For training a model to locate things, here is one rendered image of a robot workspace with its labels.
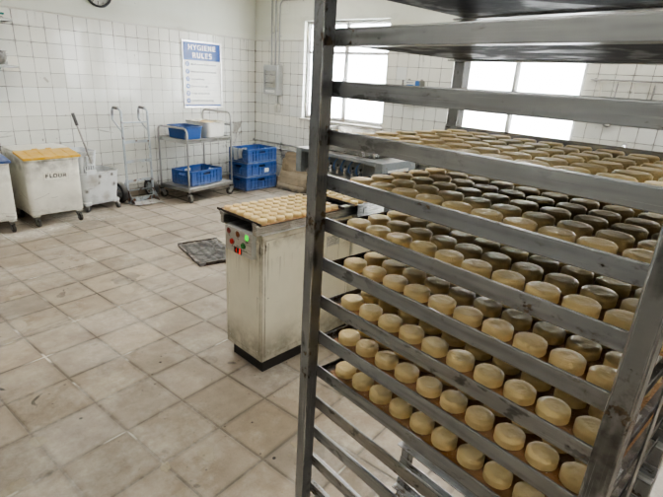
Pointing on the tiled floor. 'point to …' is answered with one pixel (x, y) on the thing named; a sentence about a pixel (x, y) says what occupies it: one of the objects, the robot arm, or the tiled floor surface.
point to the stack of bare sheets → (204, 251)
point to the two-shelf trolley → (188, 161)
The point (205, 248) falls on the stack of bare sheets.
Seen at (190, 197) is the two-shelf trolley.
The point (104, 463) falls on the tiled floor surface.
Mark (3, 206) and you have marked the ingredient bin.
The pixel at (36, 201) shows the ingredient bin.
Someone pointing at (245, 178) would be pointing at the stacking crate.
